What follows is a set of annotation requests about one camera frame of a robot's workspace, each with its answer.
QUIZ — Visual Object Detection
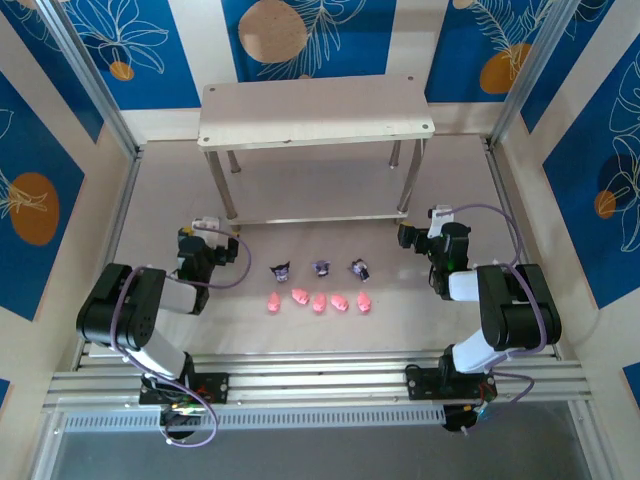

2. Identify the Kuromi figurine with black dress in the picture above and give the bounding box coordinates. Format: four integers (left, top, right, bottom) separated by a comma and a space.
349, 256, 373, 283

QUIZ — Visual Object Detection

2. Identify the white two-tier metal-leg shelf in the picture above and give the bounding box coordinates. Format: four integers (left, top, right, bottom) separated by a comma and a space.
197, 73, 435, 233

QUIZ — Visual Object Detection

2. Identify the black controller box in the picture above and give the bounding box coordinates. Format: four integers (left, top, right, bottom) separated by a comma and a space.
159, 403, 207, 442
442, 402, 490, 435

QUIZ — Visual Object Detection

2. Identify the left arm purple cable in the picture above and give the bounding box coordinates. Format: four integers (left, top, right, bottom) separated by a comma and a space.
110, 223, 251, 447

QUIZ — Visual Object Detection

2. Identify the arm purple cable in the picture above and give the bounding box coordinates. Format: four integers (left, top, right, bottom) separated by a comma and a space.
110, 223, 251, 447
442, 202, 549, 419

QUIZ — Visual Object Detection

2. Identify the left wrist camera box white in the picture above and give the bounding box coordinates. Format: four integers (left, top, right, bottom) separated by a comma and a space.
192, 215, 225, 249

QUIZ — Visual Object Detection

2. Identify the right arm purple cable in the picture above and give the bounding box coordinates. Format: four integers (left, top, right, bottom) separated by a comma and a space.
442, 202, 549, 419

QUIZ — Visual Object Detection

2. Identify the aluminium side rail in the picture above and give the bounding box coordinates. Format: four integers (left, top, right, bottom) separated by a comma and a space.
69, 144, 147, 371
480, 137, 584, 361

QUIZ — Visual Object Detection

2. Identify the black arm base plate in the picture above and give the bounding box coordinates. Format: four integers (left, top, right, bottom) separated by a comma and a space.
404, 363, 500, 402
138, 372, 232, 407

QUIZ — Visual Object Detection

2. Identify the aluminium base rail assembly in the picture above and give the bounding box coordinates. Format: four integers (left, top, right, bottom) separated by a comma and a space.
42, 349, 599, 416

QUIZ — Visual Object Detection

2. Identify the slotted grey cable duct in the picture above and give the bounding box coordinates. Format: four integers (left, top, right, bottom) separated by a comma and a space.
58, 405, 447, 435

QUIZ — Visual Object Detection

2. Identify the aluminium frame post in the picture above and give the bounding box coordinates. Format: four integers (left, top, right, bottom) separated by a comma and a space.
488, 0, 576, 149
37, 0, 146, 159

